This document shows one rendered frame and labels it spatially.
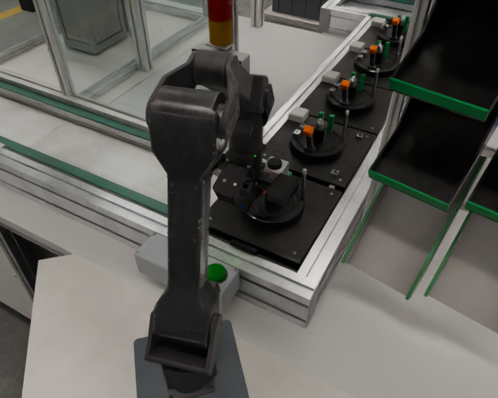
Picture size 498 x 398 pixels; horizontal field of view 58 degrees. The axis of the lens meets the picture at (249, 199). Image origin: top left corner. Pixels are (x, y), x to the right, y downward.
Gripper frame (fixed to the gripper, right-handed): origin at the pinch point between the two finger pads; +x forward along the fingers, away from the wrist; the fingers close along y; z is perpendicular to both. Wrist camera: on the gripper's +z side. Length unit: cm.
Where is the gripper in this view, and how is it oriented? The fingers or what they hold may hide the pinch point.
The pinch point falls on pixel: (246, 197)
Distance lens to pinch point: 84.1
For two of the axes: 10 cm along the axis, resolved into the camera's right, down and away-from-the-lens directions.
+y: 8.8, 3.3, -3.5
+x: 0.0, 7.3, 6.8
